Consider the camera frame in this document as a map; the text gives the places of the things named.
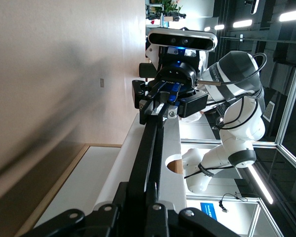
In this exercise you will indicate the green leafy plant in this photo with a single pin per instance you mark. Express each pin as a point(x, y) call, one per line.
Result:
point(171, 7)

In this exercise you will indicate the blue sign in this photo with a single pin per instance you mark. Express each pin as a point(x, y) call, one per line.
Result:
point(209, 211)

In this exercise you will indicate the ceiling light strip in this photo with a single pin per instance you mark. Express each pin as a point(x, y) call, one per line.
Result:
point(292, 14)
point(242, 23)

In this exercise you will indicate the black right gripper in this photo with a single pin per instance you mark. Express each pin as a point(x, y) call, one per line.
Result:
point(177, 74)

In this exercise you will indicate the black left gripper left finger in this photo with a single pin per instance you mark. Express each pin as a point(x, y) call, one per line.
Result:
point(101, 222)

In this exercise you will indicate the aluminium frame profile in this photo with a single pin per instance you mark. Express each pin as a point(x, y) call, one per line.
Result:
point(286, 123)

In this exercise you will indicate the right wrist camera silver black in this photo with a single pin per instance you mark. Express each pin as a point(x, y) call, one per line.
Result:
point(182, 39)

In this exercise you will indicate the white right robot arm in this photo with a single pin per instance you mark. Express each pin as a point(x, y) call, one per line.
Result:
point(236, 138)

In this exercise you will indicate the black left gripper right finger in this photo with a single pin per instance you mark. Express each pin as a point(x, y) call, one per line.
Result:
point(177, 224)

